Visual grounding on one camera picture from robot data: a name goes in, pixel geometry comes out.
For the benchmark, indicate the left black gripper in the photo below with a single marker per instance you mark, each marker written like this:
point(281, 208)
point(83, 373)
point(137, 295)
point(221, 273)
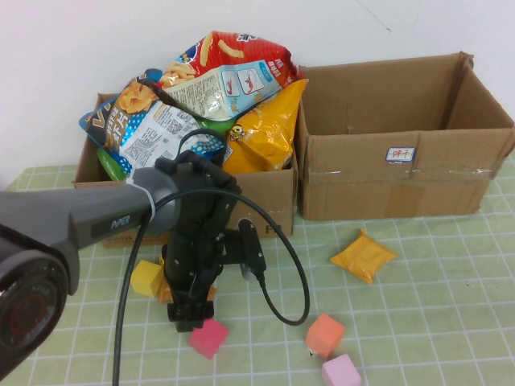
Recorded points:
point(201, 225)

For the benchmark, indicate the yellow foam cube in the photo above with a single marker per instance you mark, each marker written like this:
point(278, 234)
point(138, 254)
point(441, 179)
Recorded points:
point(145, 279)

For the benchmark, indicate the yellow-orange snack packet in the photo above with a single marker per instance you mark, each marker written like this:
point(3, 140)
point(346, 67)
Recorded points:
point(364, 257)

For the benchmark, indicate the left grey Piper arm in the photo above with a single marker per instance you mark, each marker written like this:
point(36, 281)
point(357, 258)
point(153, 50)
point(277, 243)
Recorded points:
point(60, 217)

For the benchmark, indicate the red foam cube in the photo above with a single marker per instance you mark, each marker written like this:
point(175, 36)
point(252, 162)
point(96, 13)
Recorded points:
point(209, 339)

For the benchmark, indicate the orange foam cube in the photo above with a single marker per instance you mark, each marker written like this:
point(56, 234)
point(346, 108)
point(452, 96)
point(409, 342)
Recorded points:
point(325, 334)

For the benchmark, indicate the cardboard box printed F2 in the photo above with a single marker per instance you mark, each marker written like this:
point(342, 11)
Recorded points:
point(265, 201)

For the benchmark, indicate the pink foam cube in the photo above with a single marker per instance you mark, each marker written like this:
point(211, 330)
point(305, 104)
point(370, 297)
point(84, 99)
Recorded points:
point(341, 372)

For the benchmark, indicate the blue polka dot chip bag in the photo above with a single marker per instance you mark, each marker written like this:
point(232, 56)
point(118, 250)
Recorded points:
point(149, 136)

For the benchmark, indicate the yellow chip bag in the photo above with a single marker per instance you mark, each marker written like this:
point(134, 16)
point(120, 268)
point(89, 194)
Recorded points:
point(261, 140)

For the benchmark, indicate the cardboard box with taped front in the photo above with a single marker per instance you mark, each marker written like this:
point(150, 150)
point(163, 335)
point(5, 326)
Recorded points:
point(362, 193)

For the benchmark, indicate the green checked tablecloth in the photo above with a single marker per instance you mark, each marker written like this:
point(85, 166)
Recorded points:
point(402, 321)

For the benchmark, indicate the white label red handwriting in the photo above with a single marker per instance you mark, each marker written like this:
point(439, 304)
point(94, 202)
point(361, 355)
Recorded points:
point(401, 154)

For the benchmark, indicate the red shrimp stick chip bag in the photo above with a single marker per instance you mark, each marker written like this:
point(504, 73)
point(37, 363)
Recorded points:
point(249, 56)

